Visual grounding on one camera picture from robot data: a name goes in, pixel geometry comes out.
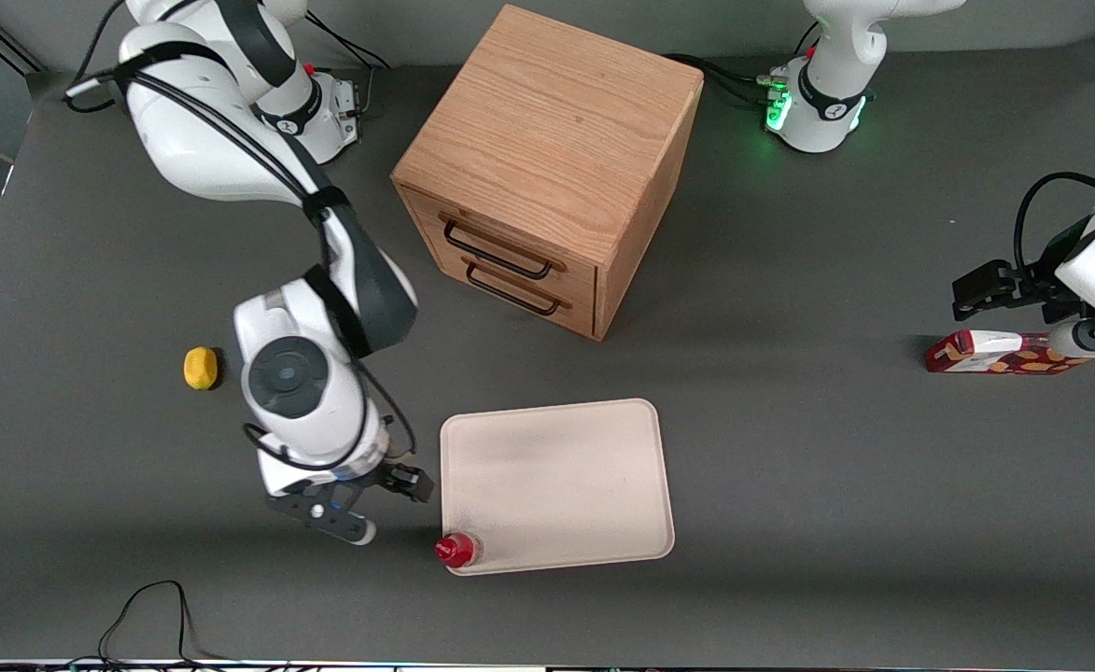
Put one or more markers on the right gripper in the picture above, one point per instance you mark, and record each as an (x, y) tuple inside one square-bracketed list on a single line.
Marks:
[(388, 474)]

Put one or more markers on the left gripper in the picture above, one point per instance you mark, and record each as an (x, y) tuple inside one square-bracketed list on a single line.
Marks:
[(1043, 286)]

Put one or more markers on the red coke bottle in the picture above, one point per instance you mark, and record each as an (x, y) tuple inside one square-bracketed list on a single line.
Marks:
[(456, 551)]

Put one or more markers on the beige rectangular tray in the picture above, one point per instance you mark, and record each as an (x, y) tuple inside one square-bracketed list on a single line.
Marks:
[(556, 481)]

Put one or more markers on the red snack box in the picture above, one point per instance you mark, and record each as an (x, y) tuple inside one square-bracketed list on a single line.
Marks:
[(995, 355)]

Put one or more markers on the yellow lemon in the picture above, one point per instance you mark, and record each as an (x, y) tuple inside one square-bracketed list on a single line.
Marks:
[(200, 368)]

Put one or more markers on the wooden drawer cabinet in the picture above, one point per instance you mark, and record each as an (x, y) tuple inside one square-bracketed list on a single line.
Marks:
[(547, 121)]

